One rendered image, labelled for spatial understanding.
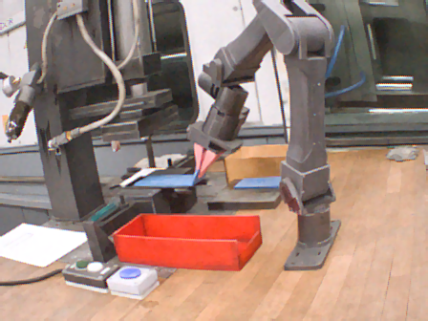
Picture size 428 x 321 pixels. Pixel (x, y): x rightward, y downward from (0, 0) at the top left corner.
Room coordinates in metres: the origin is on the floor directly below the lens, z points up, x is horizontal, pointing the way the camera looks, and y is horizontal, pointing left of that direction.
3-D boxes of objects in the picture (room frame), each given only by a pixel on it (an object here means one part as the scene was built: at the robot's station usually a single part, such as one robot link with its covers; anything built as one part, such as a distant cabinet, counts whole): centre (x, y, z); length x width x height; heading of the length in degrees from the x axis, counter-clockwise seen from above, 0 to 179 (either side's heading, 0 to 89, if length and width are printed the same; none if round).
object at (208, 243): (0.88, 0.07, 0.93); 0.25 x 0.12 x 0.06; 65
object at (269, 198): (1.17, -0.08, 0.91); 0.17 x 0.16 x 0.02; 155
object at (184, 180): (1.09, 0.09, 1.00); 0.15 x 0.07 x 0.03; 67
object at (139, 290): (0.75, 0.17, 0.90); 0.07 x 0.07 x 0.06; 65
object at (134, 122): (1.15, 0.21, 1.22); 0.26 x 0.18 x 0.30; 65
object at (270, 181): (1.20, -0.12, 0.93); 0.15 x 0.07 x 0.03; 64
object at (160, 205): (1.13, 0.14, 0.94); 0.20 x 0.10 x 0.07; 155
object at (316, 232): (0.82, -0.16, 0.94); 0.20 x 0.07 x 0.08; 155
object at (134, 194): (1.13, 0.14, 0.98); 0.20 x 0.10 x 0.01; 155
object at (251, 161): (1.31, -0.16, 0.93); 0.25 x 0.13 x 0.08; 65
